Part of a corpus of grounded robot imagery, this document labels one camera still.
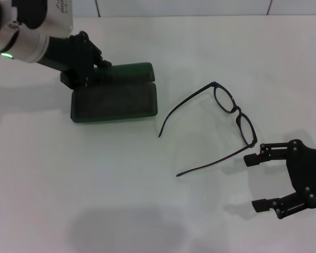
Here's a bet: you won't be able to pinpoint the green glasses case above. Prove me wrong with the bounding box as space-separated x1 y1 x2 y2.
70 62 158 124

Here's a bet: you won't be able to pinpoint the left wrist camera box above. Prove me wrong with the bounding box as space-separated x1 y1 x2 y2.
12 0 75 37

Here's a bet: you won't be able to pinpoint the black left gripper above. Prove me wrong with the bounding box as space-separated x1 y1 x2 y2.
37 31 113 89

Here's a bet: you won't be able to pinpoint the black glasses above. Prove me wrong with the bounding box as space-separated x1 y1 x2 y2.
158 81 258 177

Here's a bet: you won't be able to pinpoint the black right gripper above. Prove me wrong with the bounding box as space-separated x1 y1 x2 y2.
243 139 316 220

